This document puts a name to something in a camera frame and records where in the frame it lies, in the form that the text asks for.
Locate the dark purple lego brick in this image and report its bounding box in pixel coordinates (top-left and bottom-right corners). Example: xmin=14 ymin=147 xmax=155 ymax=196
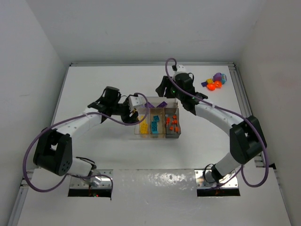
xmin=144 ymin=102 xmax=154 ymax=108

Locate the teal lego block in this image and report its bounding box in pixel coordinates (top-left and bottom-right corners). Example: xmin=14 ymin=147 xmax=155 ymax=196
xmin=153 ymin=115 xmax=160 ymax=122

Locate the teal lego brick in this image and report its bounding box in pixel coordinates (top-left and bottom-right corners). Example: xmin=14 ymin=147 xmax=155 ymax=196
xmin=151 ymin=121 xmax=158 ymax=138

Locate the orange-yellow lego brick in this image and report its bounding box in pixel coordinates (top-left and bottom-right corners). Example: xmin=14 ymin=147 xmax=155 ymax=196
xmin=140 ymin=123 xmax=149 ymax=134

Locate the yellow lego brick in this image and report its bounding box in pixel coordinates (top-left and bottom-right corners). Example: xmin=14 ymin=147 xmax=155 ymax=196
xmin=206 ymin=79 xmax=213 ymax=84

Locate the orange funnel lego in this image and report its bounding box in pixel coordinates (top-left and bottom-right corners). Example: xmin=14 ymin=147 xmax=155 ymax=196
xmin=207 ymin=83 xmax=216 ymax=91
xmin=214 ymin=81 xmax=222 ymax=89

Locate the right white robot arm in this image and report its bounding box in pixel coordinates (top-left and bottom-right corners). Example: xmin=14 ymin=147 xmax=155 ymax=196
xmin=156 ymin=73 xmax=267 ymax=184

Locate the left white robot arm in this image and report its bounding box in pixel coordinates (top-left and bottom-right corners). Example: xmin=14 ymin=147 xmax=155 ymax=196
xmin=33 ymin=87 xmax=143 ymax=177

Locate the clear long container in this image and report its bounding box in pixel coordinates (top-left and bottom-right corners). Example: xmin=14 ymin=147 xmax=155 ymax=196
xmin=142 ymin=97 xmax=177 ymax=109

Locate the amber small container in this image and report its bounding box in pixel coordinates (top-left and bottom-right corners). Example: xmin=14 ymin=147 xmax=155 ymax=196
xmin=149 ymin=108 xmax=166 ymax=138

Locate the grey small container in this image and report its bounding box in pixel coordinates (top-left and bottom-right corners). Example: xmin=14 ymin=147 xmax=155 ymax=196
xmin=165 ymin=108 xmax=181 ymax=139

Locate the clear small container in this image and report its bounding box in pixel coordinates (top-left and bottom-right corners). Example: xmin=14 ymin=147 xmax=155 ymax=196
xmin=134 ymin=114 xmax=150 ymax=139

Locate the teal grey lego cylinder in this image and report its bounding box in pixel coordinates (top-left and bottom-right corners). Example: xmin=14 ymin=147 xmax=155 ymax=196
xmin=221 ymin=73 xmax=227 ymax=84

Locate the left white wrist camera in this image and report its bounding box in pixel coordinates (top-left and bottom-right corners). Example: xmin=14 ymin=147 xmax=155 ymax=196
xmin=128 ymin=95 xmax=144 ymax=112

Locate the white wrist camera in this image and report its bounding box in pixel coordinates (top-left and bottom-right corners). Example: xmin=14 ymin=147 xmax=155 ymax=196
xmin=172 ymin=64 xmax=187 ymax=77
xmin=128 ymin=95 xmax=144 ymax=112

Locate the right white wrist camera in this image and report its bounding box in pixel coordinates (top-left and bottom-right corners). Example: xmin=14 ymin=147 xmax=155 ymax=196
xmin=172 ymin=64 xmax=187 ymax=77

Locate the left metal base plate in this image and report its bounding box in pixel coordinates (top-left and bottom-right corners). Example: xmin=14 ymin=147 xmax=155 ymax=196
xmin=70 ymin=169 xmax=113 ymax=190

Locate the metal base plate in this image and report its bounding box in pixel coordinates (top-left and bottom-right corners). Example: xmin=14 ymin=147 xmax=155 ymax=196
xmin=195 ymin=169 xmax=239 ymax=189
xmin=70 ymin=169 xmax=113 ymax=190

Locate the right aluminium rail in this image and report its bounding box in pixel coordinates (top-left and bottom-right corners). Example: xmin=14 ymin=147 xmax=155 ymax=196
xmin=229 ymin=62 xmax=269 ymax=168

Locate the aluminium rail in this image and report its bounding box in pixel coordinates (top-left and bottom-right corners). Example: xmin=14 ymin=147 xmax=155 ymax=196
xmin=7 ymin=176 xmax=29 ymax=226
xmin=229 ymin=62 xmax=269 ymax=168

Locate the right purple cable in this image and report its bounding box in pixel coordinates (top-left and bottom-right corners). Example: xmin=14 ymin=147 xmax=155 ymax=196
xmin=165 ymin=57 xmax=269 ymax=188

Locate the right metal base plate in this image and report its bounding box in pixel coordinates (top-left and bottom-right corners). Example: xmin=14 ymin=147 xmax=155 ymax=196
xmin=195 ymin=169 xmax=239 ymax=189

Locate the left aluminium rail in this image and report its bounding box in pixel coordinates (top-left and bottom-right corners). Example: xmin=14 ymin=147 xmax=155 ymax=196
xmin=7 ymin=176 xmax=29 ymax=226

